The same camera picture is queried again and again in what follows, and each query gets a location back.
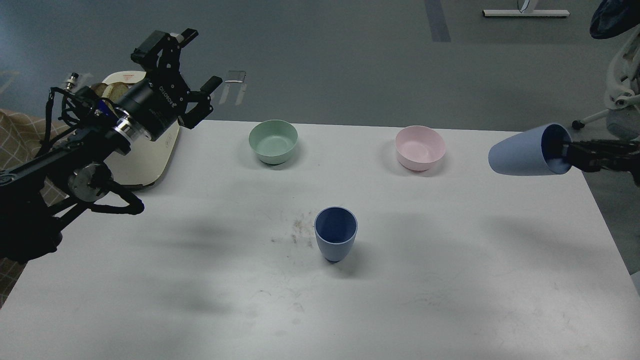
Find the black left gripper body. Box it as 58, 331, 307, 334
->
115, 80, 190, 141

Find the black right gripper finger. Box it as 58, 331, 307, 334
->
555, 141, 601, 173

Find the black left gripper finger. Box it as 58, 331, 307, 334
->
130, 28, 199, 83
177, 76, 223, 130

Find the blue cup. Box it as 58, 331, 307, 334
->
313, 206, 359, 263
487, 123, 572, 176

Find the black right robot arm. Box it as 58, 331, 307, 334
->
553, 139, 640, 187

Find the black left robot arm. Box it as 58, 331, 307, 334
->
0, 28, 223, 264

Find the toast slice right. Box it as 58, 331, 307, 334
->
102, 82, 130, 102

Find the toast slice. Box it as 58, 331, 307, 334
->
102, 82, 130, 102
89, 82, 109, 98

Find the toast slice left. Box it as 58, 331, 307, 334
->
89, 82, 109, 98

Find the cream toaster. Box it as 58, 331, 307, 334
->
97, 70, 181, 192

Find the green bowl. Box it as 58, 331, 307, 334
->
248, 120, 298, 166

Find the beige checkered cloth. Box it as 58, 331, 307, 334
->
0, 109, 46, 306

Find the white office chair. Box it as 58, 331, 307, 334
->
571, 0, 640, 141

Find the white desk base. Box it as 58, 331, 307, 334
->
481, 0, 570, 19

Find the pink bowl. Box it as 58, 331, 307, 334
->
394, 125, 446, 173

